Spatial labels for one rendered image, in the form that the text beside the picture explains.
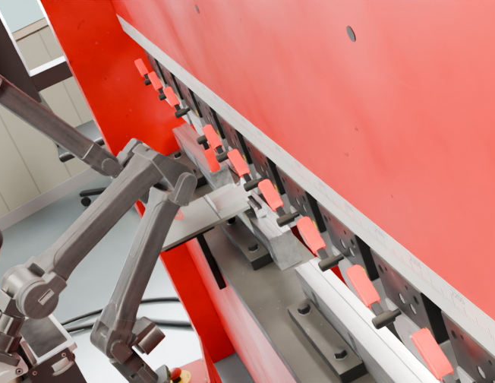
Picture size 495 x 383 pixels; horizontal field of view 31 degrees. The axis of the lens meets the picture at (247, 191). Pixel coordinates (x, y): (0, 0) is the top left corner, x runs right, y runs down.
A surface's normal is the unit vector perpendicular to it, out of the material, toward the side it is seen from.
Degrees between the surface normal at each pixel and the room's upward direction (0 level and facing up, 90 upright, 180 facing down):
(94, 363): 0
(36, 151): 90
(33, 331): 0
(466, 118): 90
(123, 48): 90
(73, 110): 90
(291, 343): 0
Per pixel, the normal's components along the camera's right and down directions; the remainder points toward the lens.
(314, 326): -0.35, -0.84
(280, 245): 0.30, 0.32
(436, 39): -0.89, 0.43
